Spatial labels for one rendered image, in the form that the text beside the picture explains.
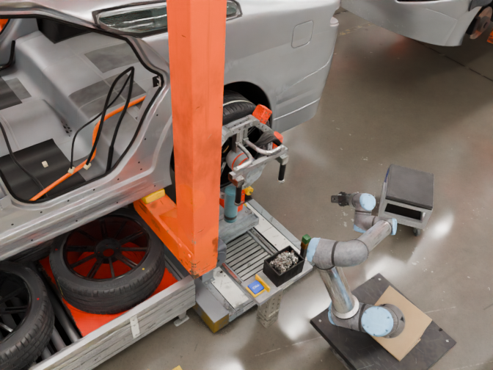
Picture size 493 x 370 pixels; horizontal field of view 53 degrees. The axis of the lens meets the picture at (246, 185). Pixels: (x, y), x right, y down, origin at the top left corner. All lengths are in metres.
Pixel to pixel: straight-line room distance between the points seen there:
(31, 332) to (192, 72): 1.60
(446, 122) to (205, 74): 3.76
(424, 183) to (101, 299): 2.48
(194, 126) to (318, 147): 2.66
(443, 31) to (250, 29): 2.53
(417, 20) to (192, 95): 3.21
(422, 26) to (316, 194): 1.83
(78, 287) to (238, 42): 1.59
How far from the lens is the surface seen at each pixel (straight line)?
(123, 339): 3.00
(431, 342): 3.14
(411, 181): 3.96
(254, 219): 3.60
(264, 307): 3.13
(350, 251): 2.26
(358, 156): 4.60
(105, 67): 3.57
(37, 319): 2.84
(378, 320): 2.72
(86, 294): 2.89
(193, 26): 1.83
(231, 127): 2.87
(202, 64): 1.92
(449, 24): 4.92
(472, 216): 4.41
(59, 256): 3.06
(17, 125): 3.34
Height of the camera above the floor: 2.81
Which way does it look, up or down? 43 degrees down
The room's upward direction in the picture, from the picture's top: 5 degrees clockwise
